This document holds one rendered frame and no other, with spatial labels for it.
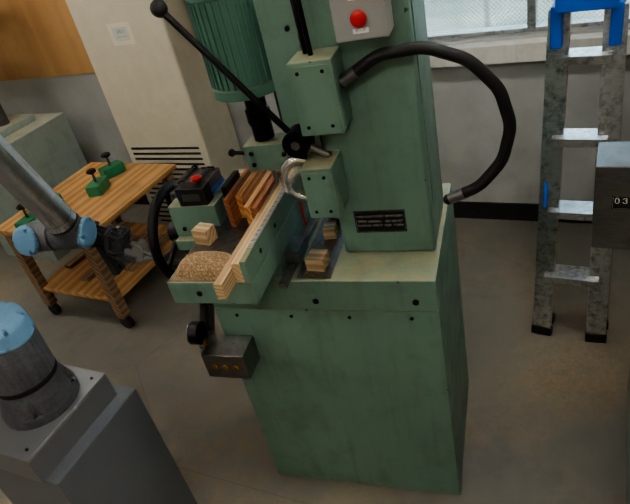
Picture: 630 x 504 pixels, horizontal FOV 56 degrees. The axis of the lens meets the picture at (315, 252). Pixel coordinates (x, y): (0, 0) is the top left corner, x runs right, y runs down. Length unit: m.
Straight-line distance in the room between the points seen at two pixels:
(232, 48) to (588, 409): 1.54
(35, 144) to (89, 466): 2.30
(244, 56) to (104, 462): 1.05
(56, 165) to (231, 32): 2.48
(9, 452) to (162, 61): 1.91
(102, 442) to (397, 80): 1.12
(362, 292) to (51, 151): 2.59
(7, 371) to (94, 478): 0.35
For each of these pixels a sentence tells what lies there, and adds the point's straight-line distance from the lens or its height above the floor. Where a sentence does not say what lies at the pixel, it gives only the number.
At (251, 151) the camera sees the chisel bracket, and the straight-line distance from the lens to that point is 1.47.
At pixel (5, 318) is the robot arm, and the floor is 0.90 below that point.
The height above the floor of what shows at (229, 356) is 0.62.
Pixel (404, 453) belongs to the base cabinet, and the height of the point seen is 0.18.
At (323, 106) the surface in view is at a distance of 1.19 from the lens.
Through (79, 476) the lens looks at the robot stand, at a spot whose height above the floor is 0.51.
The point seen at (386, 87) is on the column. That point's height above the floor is 1.21.
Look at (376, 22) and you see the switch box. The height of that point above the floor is 1.35.
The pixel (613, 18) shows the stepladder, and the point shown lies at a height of 1.09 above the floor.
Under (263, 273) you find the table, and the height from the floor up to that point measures 0.88.
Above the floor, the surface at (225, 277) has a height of 0.94.
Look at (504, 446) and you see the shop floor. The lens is 2.02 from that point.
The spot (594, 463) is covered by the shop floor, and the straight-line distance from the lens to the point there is 2.01.
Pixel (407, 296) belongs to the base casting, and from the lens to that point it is 1.36.
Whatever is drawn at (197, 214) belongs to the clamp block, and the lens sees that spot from 1.52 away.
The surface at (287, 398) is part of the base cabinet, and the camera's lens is 1.73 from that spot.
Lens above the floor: 1.62
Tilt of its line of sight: 33 degrees down
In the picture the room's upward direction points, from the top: 14 degrees counter-clockwise
